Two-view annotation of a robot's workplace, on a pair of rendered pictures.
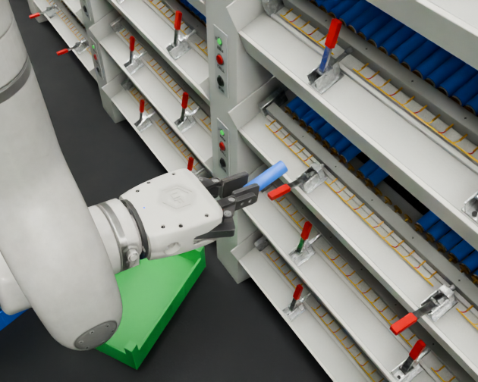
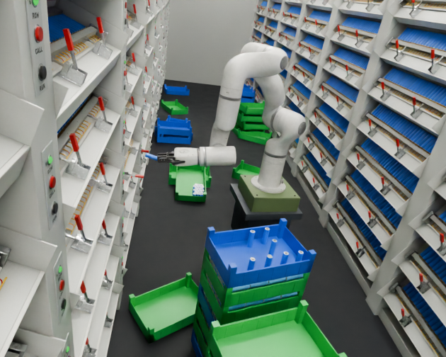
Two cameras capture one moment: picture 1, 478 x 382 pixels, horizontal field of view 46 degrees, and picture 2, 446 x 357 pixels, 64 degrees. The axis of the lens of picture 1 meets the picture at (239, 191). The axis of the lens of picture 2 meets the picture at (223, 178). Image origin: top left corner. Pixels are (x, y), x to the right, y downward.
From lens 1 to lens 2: 1.86 m
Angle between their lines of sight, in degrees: 103
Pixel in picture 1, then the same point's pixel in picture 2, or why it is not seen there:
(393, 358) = (130, 188)
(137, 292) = (169, 312)
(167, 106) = (101, 304)
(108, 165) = not seen: outside the picture
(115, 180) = not seen: outside the picture
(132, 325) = (180, 299)
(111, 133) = not seen: outside the picture
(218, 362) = (156, 271)
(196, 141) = (110, 274)
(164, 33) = (98, 256)
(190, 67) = (110, 231)
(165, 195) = (186, 151)
